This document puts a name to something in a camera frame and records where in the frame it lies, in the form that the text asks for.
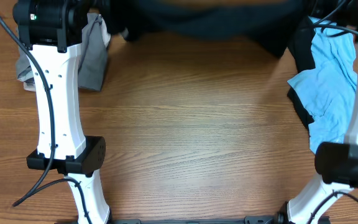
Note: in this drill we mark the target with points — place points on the black t-shirt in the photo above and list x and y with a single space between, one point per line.
271 25

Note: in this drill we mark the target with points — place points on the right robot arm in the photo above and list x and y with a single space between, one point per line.
336 164

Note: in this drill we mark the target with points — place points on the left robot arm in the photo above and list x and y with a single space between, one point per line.
51 32

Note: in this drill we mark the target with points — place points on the white garment under grey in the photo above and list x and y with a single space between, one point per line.
105 34

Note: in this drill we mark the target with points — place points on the folded grey shirt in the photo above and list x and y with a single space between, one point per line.
92 63

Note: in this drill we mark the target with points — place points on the light blue t-shirt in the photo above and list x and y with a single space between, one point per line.
327 92

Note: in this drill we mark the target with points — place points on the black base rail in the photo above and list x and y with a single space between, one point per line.
246 220

